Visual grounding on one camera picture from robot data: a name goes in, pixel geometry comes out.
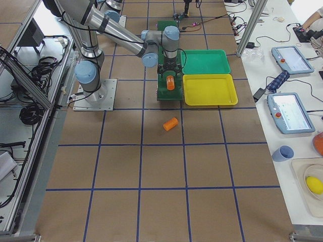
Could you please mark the orange cylinder marked 4680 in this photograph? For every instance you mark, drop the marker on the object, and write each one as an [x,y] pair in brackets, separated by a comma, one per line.
[170,82]

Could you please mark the upper teach pendant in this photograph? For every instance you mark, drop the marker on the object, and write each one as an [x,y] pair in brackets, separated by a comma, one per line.
[290,59]

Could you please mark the green conveyor belt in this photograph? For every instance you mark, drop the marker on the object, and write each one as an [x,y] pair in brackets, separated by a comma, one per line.
[169,48]

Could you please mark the aluminium frame post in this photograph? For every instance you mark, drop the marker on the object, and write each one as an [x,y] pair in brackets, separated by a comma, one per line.
[258,7]

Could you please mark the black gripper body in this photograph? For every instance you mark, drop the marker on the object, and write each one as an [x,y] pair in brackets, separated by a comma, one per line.
[169,62]

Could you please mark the beige bowl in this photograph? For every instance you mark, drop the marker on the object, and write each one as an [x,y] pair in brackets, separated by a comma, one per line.
[315,171]

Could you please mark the green plastic tray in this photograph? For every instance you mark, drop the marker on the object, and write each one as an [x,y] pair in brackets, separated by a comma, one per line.
[203,61]

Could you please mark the beige tray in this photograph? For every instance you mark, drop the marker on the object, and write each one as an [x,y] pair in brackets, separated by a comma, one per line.
[304,168]

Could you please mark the yellow plastic tray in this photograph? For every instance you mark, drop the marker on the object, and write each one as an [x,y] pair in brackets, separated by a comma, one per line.
[209,89]

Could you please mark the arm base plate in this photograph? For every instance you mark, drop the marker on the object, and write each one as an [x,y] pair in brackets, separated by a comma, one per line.
[102,99]
[120,23]

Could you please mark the teach pendant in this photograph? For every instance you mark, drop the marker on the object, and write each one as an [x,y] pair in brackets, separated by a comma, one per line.
[290,59]
[289,114]

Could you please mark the plain orange cylinder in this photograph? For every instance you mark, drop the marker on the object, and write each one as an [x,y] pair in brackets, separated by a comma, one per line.
[173,122]

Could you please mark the blue plastic cup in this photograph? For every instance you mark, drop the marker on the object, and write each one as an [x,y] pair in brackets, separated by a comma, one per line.
[284,153]

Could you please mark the orange round object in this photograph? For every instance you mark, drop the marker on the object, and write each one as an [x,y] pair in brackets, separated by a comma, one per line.
[317,142]

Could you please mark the black power adapter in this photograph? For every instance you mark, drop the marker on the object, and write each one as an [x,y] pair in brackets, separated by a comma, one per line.
[258,94]

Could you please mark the person hand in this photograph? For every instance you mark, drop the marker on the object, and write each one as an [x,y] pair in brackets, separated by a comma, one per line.
[306,25]

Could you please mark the lower teach pendant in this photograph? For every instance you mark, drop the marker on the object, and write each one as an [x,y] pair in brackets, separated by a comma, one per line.
[289,114]

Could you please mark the yellow lemon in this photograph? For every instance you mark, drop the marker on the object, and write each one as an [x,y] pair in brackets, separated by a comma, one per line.
[314,184]

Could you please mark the folded blue plaid umbrella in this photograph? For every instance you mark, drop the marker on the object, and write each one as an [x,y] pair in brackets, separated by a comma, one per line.
[278,81]

